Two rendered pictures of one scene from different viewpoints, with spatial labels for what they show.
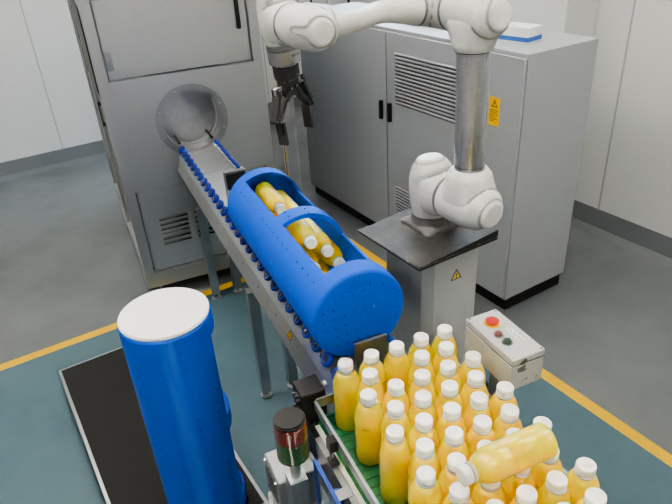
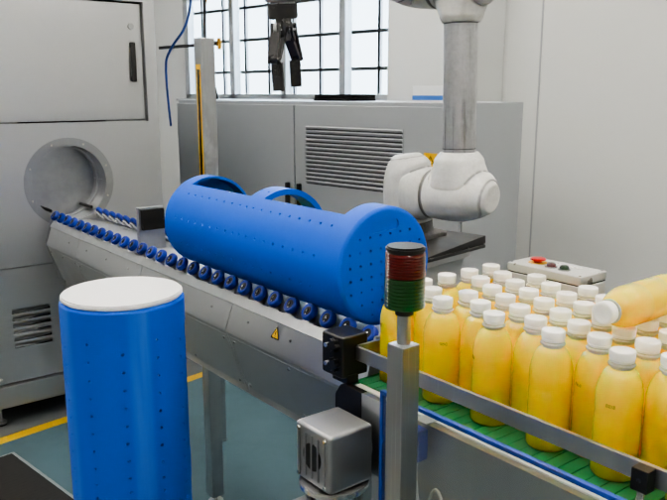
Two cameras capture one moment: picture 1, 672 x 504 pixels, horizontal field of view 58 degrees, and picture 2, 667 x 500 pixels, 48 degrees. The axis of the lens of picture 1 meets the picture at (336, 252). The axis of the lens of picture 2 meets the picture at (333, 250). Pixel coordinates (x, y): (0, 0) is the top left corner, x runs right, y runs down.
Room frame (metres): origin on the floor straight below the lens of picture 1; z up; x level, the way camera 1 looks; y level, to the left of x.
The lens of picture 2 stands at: (-0.22, 0.53, 1.49)
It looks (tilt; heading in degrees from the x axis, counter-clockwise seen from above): 12 degrees down; 344
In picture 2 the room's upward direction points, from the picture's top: straight up
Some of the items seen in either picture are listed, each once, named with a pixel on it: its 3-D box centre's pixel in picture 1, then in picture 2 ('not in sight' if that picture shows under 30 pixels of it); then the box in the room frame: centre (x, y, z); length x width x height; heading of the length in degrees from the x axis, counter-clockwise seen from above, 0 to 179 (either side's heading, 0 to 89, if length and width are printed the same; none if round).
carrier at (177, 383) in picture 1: (189, 417); (132, 465); (1.55, 0.54, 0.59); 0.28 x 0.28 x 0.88
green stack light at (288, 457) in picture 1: (292, 445); (404, 292); (0.84, 0.11, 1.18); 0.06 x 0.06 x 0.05
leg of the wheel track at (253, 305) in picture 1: (259, 345); not in sight; (2.28, 0.39, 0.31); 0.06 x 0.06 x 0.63; 22
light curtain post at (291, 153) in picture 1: (294, 189); (210, 250); (2.84, 0.19, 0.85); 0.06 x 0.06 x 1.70; 22
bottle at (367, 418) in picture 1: (369, 428); (441, 352); (1.06, -0.05, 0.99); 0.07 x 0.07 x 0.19
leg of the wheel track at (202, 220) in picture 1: (208, 254); not in sight; (3.18, 0.76, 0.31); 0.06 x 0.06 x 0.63; 22
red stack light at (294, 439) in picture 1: (290, 428); (405, 264); (0.84, 0.11, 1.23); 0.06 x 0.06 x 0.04
